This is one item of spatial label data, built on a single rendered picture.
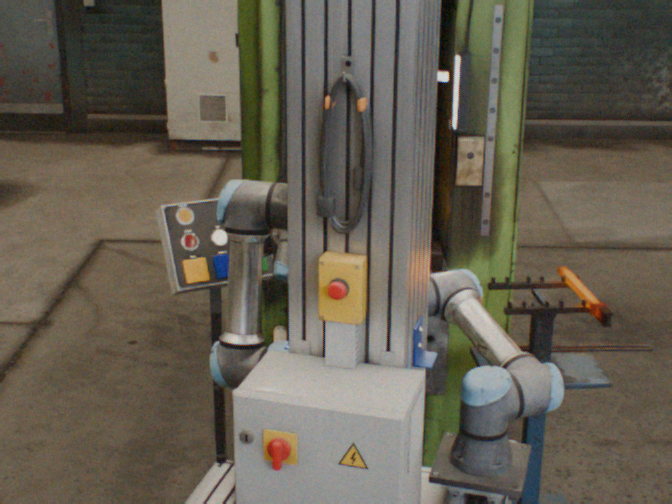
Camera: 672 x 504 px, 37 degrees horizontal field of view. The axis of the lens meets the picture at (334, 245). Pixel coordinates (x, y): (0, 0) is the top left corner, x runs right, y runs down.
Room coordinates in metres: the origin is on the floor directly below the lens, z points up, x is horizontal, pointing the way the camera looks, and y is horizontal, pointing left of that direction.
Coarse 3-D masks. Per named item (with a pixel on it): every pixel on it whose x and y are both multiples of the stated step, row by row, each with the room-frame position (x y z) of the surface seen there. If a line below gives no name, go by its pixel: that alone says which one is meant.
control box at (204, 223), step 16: (160, 208) 3.04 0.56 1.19; (176, 208) 3.05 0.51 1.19; (192, 208) 3.07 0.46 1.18; (208, 208) 3.09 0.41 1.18; (160, 224) 3.05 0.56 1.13; (176, 224) 3.02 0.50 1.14; (192, 224) 3.04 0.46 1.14; (208, 224) 3.06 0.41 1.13; (176, 240) 2.99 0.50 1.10; (208, 240) 3.03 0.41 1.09; (176, 256) 2.96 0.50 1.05; (192, 256) 2.98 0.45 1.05; (208, 256) 3.00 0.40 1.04; (272, 256) 3.08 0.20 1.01; (176, 272) 2.94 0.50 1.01; (272, 272) 3.05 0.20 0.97; (176, 288) 2.92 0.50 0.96; (192, 288) 2.93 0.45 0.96; (208, 288) 3.00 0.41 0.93
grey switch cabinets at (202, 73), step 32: (192, 0) 8.55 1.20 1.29; (224, 0) 8.54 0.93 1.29; (192, 32) 8.55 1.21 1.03; (224, 32) 8.54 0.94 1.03; (192, 64) 8.55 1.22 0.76; (224, 64) 8.54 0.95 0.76; (192, 96) 8.55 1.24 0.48; (224, 96) 8.53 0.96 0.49; (192, 128) 8.55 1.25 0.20; (224, 128) 8.54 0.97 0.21
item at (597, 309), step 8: (560, 272) 3.19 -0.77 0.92; (568, 272) 3.16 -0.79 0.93; (568, 280) 3.11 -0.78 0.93; (576, 280) 3.09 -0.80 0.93; (576, 288) 3.03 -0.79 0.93; (584, 288) 3.02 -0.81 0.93; (584, 296) 2.96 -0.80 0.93; (592, 296) 2.95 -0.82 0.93; (592, 304) 2.87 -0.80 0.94; (600, 304) 2.86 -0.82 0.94; (592, 312) 2.86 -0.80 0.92; (600, 312) 2.84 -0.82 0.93; (608, 312) 2.80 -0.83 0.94; (600, 320) 2.82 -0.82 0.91; (608, 320) 2.79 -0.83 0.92
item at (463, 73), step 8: (472, 0) 3.35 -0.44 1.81; (472, 8) 3.35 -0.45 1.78; (464, 56) 3.32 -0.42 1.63; (464, 64) 3.33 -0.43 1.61; (464, 72) 3.33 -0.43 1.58; (456, 80) 3.34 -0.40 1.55; (464, 80) 3.33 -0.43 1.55; (456, 88) 3.34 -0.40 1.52; (464, 88) 3.33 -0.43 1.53; (456, 96) 3.33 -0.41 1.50; (464, 96) 3.33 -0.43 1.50; (456, 104) 3.33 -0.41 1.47; (464, 104) 3.33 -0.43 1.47; (456, 112) 3.33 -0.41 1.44; (464, 112) 3.33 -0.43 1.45; (456, 120) 3.33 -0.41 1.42; (464, 120) 3.33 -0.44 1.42; (456, 128) 3.33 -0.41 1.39; (464, 128) 3.33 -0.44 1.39
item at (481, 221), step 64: (448, 0) 3.62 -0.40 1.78; (512, 0) 3.37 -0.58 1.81; (448, 64) 3.54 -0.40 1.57; (512, 64) 3.37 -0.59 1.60; (448, 128) 3.47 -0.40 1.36; (512, 128) 3.37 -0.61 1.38; (448, 192) 3.38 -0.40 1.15; (512, 192) 3.37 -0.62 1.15; (448, 256) 3.36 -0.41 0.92; (512, 256) 3.37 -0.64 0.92; (448, 384) 3.36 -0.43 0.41
